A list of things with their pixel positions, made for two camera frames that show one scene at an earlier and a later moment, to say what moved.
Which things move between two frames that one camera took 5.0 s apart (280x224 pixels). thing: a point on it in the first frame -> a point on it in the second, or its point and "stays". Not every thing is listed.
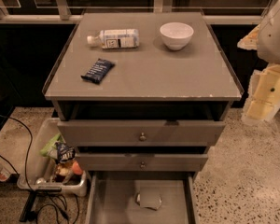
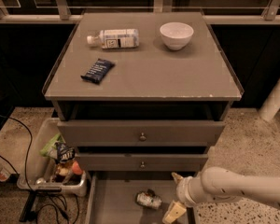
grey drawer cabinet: (141, 92) stays
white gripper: (275, 37) -> (182, 190)
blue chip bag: (63, 152) stays
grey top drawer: (140, 133) stays
